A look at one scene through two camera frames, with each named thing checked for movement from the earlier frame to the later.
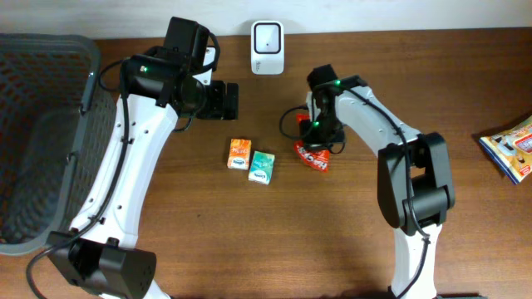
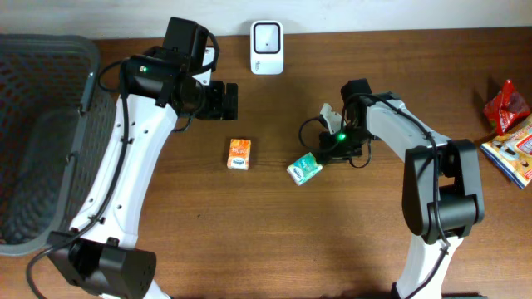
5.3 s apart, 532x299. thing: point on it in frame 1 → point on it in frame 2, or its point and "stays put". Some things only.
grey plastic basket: [56, 126] stays put
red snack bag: [318, 159] → [506, 108]
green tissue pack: [261, 168] → [304, 169]
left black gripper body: [214, 102] stays put
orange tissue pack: [239, 154] stays put
